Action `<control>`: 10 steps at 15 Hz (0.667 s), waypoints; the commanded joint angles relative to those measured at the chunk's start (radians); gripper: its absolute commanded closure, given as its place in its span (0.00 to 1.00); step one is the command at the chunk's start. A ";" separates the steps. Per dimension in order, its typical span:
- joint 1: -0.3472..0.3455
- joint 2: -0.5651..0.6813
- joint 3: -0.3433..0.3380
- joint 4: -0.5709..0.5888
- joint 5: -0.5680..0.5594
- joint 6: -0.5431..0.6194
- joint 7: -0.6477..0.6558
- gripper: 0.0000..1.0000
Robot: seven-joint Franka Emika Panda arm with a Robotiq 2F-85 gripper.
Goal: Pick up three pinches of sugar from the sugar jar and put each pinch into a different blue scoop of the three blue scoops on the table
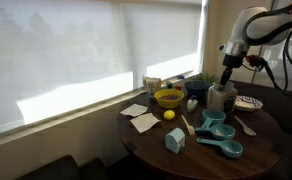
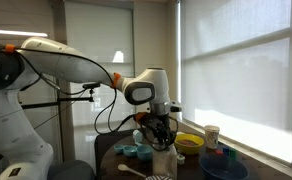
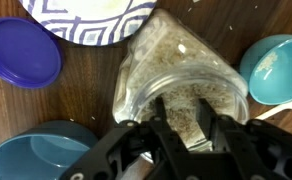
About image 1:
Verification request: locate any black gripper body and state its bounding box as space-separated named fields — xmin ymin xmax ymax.
xmin=221 ymin=53 xmax=246 ymax=71

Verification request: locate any glass sugar jar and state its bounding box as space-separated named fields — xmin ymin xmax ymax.
xmin=206 ymin=80 xmax=239 ymax=115

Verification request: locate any small green plant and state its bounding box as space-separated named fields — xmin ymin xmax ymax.
xmin=193 ymin=72 xmax=218 ymax=85

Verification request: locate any dark blue bowl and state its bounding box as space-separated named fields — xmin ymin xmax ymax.
xmin=184 ymin=80 xmax=213 ymax=100

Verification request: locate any blue white patterned paper plate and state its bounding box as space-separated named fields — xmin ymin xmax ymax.
xmin=234 ymin=95 xmax=264 ymax=113

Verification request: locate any deep teal measuring cup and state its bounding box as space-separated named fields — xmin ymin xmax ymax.
xmin=201 ymin=108 xmax=227 ymax=130

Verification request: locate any white toy iron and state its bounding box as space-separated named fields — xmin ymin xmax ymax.
xmin=186 ymin=95 xmax=199 ymax=113

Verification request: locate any shallow teal measuring cup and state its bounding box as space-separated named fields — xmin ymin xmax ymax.
xmin=194 ymin=123 xmax=237 ymax=141
xmin=195 ymin=137 xmax=244 ymax=159

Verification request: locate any long white plastic spoon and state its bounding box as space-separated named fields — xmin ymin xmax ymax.
xmin=233 ymin=115 xmax=258 ymax=137

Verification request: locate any colourful candy pile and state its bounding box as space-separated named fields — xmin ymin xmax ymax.
xmin=158 ymin=94 xmax=182 ymax=102

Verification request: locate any yellow bowl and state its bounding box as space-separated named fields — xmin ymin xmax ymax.
xmin=153 ymin=88 xmax=186 ymax=110

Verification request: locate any yellow lemon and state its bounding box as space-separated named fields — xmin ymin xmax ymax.
xmin=162 ymin=109 xmax=176 ymax=121

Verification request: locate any dark sofa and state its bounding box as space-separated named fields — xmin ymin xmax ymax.
xmin=232 ymin=79 xmax=292 ymax=180

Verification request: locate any teal toy milk carton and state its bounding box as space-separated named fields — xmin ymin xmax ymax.
xmin=165 ymin=127 xmax=187 ymax=155

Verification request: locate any large white paper napkin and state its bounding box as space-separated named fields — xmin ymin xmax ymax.
xmin=129 ymin=112 xmax=162 ymax=135

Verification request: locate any small white paper napkin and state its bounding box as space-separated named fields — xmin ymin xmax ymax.
xmin=119 ymin=103 xmax=149 ymax=118

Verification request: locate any white roller blind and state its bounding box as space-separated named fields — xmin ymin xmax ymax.
xmin=0 ymin=0 xmax=204 ymax=138

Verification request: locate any dark seat cushion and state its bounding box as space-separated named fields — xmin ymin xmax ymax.
xmin=80 ymin=157 xmax=110 ymax=180
xmin=16 ymin=154 xmax=83 ymax=180

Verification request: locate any white window sill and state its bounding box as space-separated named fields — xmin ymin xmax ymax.
xmin=0 ymin=70 xmax=204 ymax=152

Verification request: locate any orange cable connector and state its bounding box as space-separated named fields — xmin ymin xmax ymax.
xmin=245 ymin=54 xmax=269 ymax=72

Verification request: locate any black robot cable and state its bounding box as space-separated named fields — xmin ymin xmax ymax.
xmin=241 ymin=1 xmax=292 ymax=94

